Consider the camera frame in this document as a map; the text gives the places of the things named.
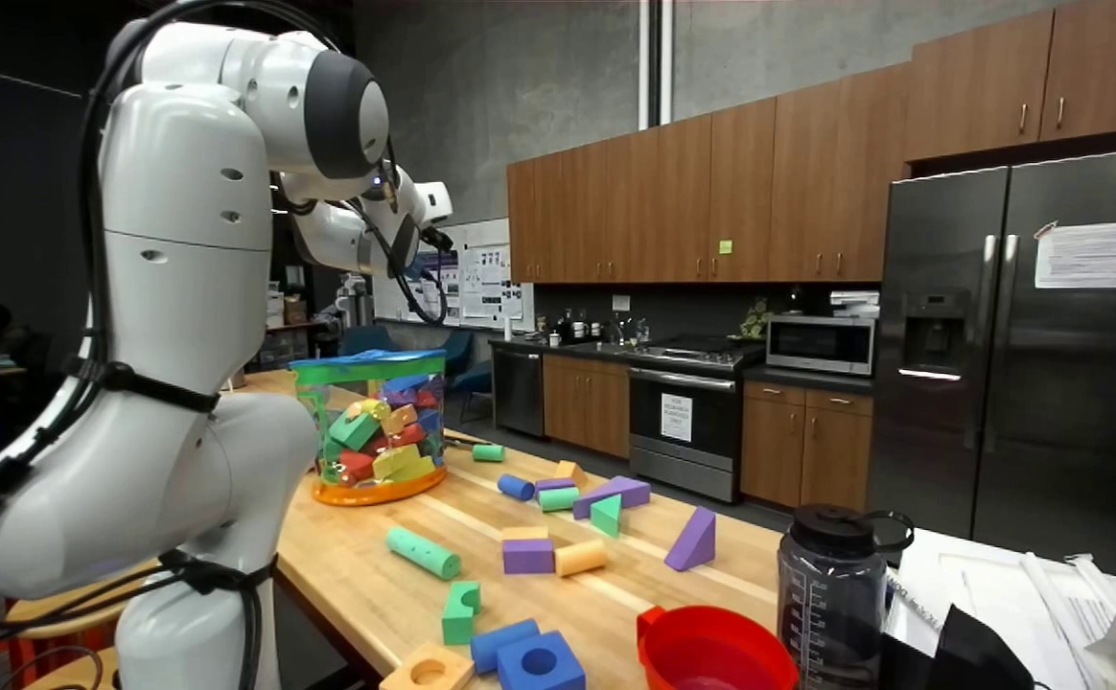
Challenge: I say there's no purple foam wedge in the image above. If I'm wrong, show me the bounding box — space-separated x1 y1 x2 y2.
664 507 719 572

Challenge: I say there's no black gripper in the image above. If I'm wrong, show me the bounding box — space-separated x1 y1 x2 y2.
406 225 457 279

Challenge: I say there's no orange foam cylinder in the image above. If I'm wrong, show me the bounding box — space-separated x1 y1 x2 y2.
557 541 605 577

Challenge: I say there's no small blue foam cylinder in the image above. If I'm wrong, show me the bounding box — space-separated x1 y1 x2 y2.
498 476 539 502

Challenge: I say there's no stainless steel refrigerator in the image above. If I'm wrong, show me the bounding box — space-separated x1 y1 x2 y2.
868 148 1116 572

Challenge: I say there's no green notched foam block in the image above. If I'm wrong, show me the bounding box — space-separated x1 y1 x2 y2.
443 577 479 642

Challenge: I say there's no microwave oven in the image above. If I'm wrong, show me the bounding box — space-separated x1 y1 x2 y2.
767 315 875 379

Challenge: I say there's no clear bag of blocks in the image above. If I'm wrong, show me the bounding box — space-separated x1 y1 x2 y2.
292 350 447 507

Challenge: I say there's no small green foam cylinder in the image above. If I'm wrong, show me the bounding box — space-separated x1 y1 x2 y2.
539 488 581 513

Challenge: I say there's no blue square block with hole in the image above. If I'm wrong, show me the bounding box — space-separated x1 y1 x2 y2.
498 632 587 690

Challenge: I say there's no red bowl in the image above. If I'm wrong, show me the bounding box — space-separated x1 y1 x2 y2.
636 607 798 690

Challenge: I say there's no small orange foam block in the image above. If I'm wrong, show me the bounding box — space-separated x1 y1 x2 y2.
553 460 587 484

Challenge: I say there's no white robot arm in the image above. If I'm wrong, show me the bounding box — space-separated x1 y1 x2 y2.
0 0 454 690

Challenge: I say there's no purple foam bar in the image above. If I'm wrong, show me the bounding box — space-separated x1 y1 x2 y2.
572 476 654 520

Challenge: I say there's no oven range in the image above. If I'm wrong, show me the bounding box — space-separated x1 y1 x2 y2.
629 342 764 502

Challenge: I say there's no dark water bottle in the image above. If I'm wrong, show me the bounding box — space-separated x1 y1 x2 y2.
778 502 913 690

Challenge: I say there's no far green foam cylinder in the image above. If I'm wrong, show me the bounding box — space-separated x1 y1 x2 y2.
471 439 508 463

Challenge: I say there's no orange block with hole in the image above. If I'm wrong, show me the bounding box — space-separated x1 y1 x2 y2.
380 642 471 690

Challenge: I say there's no purple foam cube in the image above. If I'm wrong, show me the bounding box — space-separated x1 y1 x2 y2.
502 535 557 575

